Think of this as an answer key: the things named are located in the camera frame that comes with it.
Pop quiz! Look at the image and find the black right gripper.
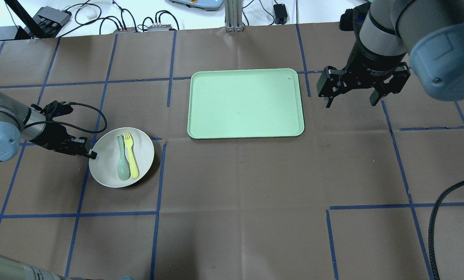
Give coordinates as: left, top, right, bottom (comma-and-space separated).
318, 39, 411, 108

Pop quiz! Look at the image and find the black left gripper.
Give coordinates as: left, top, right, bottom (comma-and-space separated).
30, 101, 97, 160

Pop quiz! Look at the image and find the white round plate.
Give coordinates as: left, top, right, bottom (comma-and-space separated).
88, 127, 155, 188

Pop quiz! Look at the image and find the yellow plastic fork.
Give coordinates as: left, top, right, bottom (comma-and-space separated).
123, 132, 139, 179

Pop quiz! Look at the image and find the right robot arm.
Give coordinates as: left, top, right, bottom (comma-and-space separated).
317, 0, 464, 108

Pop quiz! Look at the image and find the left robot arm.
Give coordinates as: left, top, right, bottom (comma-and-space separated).
0, 91, 97, 162

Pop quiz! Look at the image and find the grey-green plastic spoon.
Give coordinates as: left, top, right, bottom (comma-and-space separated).
117, 135, 130, 181

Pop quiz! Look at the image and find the light green tray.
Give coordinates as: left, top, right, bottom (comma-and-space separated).
187, 68, 305, 139

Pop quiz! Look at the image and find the black power adapter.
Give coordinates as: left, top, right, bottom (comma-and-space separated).
273, 3, 288, 25

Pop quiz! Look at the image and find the small connector box left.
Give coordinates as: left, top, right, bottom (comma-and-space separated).
113, 27, 136, 34

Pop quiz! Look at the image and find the small connector box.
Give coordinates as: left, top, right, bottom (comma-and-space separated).
113, 27, 136, 34
146, 24, 174, 32

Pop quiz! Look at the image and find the grey hub box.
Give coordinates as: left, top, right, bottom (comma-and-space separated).
33, 6, 72, 32

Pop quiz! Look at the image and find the small connector box right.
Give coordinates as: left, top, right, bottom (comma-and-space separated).
146, 24, 174, 32

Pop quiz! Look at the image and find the teach pendant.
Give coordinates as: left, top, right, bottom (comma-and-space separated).
170, 0, 225, 11

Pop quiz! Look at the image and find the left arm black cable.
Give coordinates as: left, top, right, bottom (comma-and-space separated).
41, 102, 108, 134

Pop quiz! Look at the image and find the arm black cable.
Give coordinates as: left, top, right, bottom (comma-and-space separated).
429, 176, 464, 280
41, 102, 108, 134

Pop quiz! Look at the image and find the black stand bracket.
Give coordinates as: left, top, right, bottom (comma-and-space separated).
0, 0, 46, 41

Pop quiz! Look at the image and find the aluminium frame post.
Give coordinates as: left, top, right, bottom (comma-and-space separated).
224, 0, 244, 33

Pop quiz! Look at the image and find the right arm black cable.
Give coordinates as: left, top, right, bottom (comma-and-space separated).
429, 176, 464, 280

